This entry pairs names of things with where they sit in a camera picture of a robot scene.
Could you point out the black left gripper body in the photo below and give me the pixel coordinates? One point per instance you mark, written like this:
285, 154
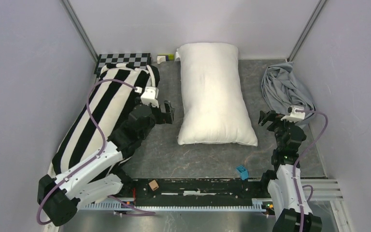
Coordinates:
152, 121

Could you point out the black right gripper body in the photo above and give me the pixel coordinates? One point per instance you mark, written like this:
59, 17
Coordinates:
279, 127

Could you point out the grey pillowcase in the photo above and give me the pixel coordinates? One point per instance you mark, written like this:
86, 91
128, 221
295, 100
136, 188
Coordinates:
282, 89

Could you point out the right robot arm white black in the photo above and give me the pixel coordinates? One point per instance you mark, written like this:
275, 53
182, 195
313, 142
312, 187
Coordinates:
283, 183

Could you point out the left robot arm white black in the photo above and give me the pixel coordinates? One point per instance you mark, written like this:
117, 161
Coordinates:
62, 196

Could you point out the black white striped pillow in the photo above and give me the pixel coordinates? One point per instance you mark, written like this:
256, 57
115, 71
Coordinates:
110, 104

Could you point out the white yellow-green small block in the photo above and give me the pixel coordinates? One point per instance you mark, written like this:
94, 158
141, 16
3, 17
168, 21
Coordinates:
164, 58

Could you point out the blue small box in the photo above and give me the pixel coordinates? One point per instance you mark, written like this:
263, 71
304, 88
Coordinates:
243, 172

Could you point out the checkerboard calibration board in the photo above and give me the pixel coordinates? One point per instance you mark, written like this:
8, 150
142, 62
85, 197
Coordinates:
137, 60

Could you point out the orange small cube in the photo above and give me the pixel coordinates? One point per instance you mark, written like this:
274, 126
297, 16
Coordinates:
153, 185

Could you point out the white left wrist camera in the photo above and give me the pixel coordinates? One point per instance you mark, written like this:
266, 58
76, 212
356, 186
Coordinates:
148, 96

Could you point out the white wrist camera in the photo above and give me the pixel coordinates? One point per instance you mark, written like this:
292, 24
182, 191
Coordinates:
148, 96
295, 114

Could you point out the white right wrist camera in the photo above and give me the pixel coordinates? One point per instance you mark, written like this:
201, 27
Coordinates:
295, 114

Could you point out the white toothed rail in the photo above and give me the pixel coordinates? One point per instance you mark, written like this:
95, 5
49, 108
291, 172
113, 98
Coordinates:
113, 205

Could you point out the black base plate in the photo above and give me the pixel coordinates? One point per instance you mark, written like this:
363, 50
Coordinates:
194, 192

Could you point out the right aluminium corner post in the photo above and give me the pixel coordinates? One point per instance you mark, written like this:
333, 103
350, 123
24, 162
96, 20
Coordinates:
306, 30

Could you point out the aluminium corner post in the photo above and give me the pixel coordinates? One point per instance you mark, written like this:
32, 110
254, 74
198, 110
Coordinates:
79, 28
306, 30

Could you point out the left aluminium corner post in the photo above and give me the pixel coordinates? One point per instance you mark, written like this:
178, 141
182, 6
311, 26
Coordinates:
79, 28

